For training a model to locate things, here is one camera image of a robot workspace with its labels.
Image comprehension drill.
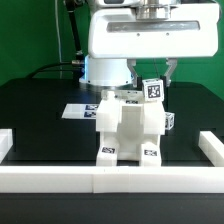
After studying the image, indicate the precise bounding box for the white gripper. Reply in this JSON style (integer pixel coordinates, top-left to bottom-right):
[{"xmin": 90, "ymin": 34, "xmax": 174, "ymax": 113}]
[{"xmin": 88, "ymin": 2, "xmax": 221, "ymax": 88}]

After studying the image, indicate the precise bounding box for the white chair back part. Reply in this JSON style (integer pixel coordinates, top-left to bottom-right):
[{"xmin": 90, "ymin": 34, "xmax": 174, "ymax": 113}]
[{"xmin": 96, "ymin": 90, "xmax": 165, "ymax": 135}]

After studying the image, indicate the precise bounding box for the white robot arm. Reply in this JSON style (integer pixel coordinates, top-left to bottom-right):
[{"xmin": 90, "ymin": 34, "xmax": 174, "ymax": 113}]
[{"xmin": 83, "ymin": 0, "xmax": 221, "ymax": 87}]

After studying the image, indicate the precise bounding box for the white paper tag sheet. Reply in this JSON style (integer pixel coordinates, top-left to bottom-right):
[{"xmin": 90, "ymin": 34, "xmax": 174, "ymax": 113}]
[{"xmin": 62, "ymin": 104, "xmax": 98, "ymax": 119}]

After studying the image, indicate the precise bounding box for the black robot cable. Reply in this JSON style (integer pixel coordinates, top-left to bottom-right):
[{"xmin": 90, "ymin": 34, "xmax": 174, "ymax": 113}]
[{"xmin": 25, "ymin": 0, "xmax": 86, "ymax": 79}]

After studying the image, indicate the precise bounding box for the white thin cable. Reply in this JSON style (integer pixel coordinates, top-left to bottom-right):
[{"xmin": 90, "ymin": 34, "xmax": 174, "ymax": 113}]
[{"xmin": 54, "ymin": 0, "xmax": 64, "ymax": 80}]

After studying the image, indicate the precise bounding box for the white left fence wall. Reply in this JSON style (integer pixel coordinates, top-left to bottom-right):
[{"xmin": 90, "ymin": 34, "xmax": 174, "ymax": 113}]
[{"xmin": 0, "ymin": 129, "xmax": 13, "ymax": 163}]

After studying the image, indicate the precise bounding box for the white front fence wall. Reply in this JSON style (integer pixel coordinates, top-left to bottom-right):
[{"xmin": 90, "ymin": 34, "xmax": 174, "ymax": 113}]
[{"xmin": 0, "ymin": 166, "xmax": 224, "ymax": 193}]

